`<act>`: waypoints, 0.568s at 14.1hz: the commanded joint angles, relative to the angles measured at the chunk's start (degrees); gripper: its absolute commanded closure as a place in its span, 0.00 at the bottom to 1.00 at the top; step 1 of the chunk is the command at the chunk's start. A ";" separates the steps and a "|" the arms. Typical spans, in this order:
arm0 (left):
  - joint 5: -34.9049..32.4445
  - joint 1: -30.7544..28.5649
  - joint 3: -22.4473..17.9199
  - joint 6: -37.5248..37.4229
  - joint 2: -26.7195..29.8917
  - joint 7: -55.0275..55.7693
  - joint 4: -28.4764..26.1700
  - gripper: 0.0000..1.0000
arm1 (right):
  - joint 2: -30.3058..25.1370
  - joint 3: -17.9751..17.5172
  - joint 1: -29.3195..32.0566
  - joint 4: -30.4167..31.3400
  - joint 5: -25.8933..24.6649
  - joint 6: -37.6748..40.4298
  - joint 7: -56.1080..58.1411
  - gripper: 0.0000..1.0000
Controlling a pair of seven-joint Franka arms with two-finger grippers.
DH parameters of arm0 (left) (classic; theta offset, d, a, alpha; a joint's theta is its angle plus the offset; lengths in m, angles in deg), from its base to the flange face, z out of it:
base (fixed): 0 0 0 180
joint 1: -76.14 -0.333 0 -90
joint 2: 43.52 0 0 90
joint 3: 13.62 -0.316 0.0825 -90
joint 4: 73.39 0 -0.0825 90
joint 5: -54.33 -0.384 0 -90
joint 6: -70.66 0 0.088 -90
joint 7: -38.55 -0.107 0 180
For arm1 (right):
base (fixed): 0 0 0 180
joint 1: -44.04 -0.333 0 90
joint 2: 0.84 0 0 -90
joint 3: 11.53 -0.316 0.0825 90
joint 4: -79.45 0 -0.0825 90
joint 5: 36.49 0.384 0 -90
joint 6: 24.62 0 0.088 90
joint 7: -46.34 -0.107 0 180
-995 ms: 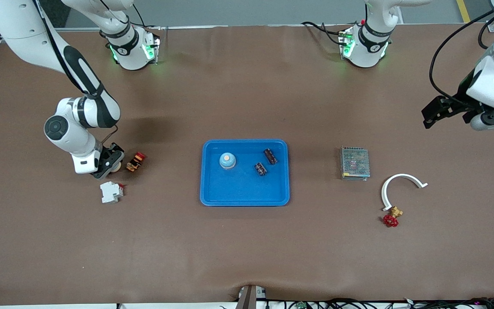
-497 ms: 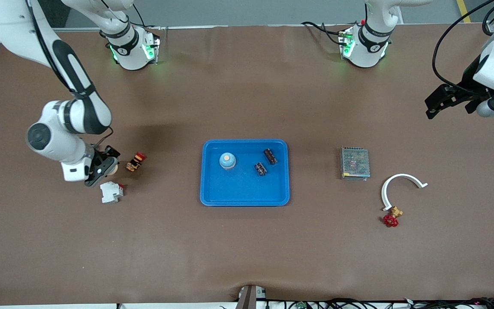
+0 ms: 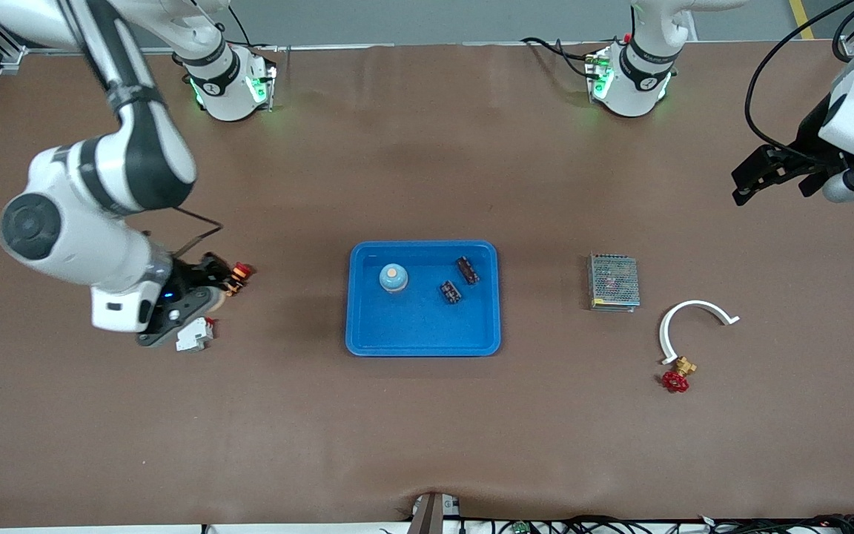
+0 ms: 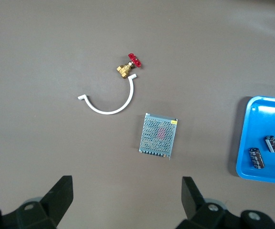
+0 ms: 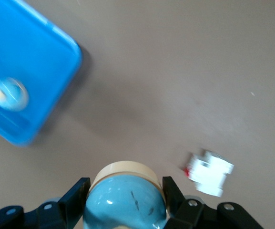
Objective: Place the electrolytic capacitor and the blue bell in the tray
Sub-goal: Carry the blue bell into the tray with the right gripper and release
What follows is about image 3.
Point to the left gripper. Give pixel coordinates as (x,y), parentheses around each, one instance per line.
(809,139)

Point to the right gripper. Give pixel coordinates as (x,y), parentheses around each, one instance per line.
(191,277)

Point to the blue bell beige knob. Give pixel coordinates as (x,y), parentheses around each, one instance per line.
(216,300)
(394,278)

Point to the short dark electrolytic capacitor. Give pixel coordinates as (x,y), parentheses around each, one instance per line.
(451,292)

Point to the long dark electrolytic capacitor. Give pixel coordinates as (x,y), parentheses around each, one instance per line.
(468,270)

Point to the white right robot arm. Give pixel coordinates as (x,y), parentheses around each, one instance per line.
(101,185)

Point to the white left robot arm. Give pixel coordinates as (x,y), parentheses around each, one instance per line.
(638,74)

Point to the blue plastic tray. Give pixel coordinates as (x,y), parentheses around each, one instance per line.
(412,326)

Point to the red orange push button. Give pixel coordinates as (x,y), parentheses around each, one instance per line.
(240,273)

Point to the white circuit breaker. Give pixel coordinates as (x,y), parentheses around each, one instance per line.
(196,337)

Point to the metal mesh power supply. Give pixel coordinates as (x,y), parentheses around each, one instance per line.
(614,282)

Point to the brass valve red handwheel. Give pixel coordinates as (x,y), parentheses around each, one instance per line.
(677,377)

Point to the brown grey table clamp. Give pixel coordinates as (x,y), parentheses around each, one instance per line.
(431,513)

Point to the white semicircular plastic bracket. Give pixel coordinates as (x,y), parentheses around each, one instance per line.
(675,315)

